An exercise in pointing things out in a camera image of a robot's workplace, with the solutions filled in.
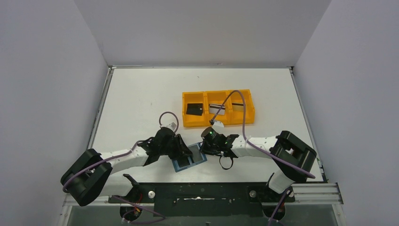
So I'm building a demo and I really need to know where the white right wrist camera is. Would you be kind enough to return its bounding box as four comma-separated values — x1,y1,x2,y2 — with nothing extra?
211,120,224,128

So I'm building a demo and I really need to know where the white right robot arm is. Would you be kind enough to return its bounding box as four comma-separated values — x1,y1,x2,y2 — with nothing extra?
200,127,317,194

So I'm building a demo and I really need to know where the blue leather card holder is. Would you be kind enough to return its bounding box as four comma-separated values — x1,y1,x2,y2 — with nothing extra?
172,142,207,172

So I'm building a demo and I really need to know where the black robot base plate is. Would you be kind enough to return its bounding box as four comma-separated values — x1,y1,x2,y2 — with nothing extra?
123,182,295,220

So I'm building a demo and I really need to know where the yellow three-compartment plastic tray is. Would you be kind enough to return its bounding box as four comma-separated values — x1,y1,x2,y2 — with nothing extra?
182,89,255,128

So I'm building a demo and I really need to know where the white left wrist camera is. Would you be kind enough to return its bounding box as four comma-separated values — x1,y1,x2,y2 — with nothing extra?
163,122,177,131

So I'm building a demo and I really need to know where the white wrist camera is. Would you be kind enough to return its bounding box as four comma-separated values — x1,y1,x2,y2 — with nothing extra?
211,120,224,128
163,122,177,131

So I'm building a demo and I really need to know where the silver striped card middle compartment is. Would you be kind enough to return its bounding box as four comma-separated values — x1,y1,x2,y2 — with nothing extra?
208,104,226,115

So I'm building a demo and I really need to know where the black card in tray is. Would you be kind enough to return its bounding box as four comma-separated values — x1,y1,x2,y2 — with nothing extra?
186,103,203,116

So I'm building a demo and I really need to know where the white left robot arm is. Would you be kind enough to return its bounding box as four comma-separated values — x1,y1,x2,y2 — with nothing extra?
61,127,192,206

